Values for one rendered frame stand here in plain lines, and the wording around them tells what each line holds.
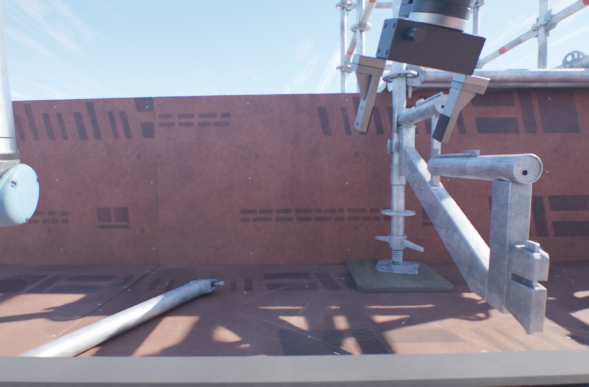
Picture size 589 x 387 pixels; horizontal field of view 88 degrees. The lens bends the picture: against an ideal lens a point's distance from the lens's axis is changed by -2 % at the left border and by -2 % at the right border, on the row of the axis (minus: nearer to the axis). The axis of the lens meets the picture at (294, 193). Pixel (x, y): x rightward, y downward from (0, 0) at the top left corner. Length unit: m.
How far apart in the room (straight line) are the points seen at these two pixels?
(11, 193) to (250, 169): 0.89
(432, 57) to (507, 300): 0.42
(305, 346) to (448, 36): 0.64
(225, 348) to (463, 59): 0.71
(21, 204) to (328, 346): 0.62
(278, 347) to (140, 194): 0.92
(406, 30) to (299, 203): 0.93
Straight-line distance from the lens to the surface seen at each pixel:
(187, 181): 1.35
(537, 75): 1.47
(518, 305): 0.64
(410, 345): 0.81
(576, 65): 1.79
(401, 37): 0.46
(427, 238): 1.41
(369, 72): 0.46
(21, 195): 0.59
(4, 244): 1.83
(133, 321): 0.91
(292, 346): 0.77
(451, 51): 0.50
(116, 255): 1.53
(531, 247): 0.62
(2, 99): 0.60
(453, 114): 0.54
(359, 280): 1.11
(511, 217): 0.63
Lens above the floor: 0.39
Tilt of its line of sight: 4 degrees down
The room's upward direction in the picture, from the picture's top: 1 degrees counter-clockwise
